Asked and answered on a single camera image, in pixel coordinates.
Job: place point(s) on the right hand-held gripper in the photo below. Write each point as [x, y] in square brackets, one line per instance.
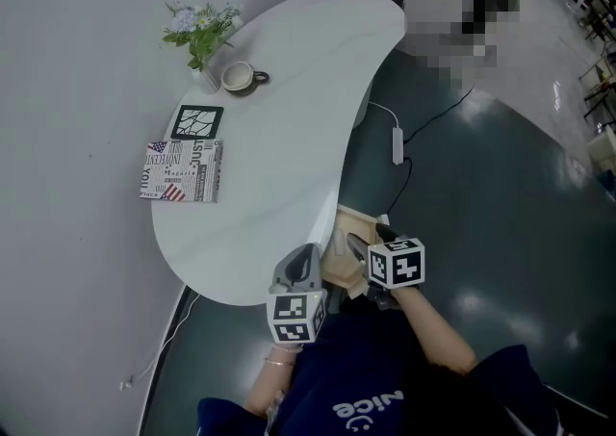
[397, 265]

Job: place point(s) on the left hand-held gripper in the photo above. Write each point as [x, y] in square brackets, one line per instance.
[293, 318]

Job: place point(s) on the person's right forearm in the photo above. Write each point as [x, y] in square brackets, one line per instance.
[433, 328]

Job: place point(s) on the person's left forearm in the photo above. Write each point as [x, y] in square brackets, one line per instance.
[272, 388]

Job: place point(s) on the white power strip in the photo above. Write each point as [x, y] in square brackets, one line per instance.
[397, 145]

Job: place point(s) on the person's navy blue shirt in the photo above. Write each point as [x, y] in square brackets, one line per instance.
[385, 376]

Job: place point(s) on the book with printed cover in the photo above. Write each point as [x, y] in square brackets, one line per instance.
[182, 170]

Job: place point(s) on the white curved desk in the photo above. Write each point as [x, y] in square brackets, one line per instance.
[289, 87]

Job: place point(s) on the brown and cream mug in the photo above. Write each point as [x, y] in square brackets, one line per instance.
[238, 75]

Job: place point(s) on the white box stool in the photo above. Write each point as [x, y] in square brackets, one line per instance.
[604, 145]

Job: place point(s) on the white vase with green plant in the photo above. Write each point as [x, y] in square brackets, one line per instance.
[202, 34]

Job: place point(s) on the wooden chair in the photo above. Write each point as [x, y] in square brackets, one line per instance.
[600, 73]

